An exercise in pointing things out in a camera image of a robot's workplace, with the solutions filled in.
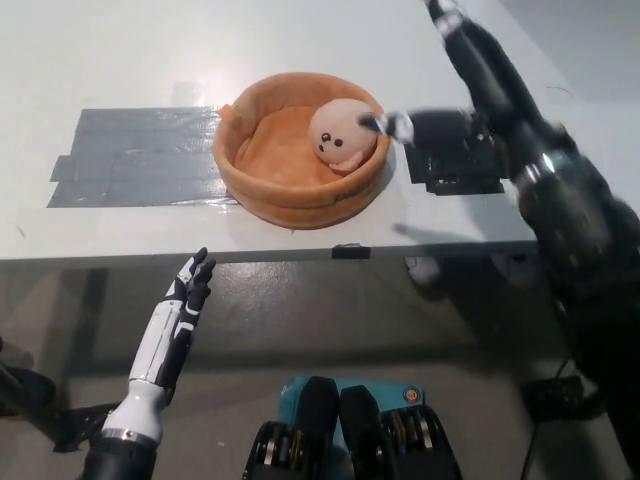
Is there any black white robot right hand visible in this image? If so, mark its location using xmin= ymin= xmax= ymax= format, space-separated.
xmin=356 ymin=0 xmax=552 ymax=177

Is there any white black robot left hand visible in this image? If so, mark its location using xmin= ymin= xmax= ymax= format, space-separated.
xmin=128 ymin=246 xmax=218 ymax=397

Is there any pink plush dumpling toy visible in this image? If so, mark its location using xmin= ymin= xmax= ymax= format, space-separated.
xmin=308 ymin=98 xmax=379 ymax=173

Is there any dark table leg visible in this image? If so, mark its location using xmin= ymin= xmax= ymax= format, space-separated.
xmin=62 ymin=268 xmax=111 ymax=401

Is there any black stand base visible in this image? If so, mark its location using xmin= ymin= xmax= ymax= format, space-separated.
xmin=0 ymin=335 xmax=57 ymax=419

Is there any white shoe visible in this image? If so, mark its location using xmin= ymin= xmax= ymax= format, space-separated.
xmin=404 ymin=255 xmax=442 ymax=285

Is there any orange plush round basket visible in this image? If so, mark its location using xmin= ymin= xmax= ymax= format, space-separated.
xmin=214 ymin=72 xmax=391 ymax=231

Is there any small black tape strip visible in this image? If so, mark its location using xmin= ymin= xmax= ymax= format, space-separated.
xmin=330 ymin=242 xmax=371 ymax=261

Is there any teal box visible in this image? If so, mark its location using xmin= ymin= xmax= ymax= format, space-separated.
xmin=278 ymin=374 xmax=427 ymax=449

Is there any grey duct tape patch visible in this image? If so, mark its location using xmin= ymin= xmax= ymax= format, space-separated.
xmin=45 ymin=107 xmax=241 ymax=210

